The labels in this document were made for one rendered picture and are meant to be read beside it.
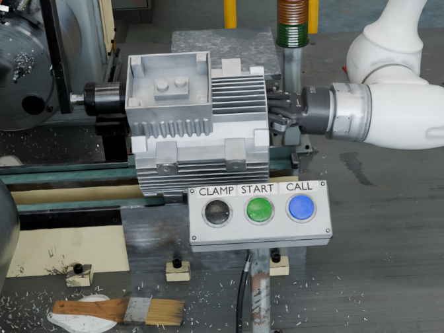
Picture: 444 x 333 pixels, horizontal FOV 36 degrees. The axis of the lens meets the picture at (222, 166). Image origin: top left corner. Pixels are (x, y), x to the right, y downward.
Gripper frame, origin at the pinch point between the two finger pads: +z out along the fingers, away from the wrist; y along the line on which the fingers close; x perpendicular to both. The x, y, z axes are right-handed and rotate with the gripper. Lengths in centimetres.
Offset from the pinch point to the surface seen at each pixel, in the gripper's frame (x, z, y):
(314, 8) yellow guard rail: 63, -61, -224
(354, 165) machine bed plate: 22.5, -33.1, -20.5
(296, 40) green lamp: -0.2, -18.8, -27.1
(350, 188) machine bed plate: 22.9, -30.9, -12.7
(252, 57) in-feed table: 13, -14, -49
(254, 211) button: -1.1, -6.9, 28.6
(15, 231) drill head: 7.1, 22.4, 24.3
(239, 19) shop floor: 103, -33, -309
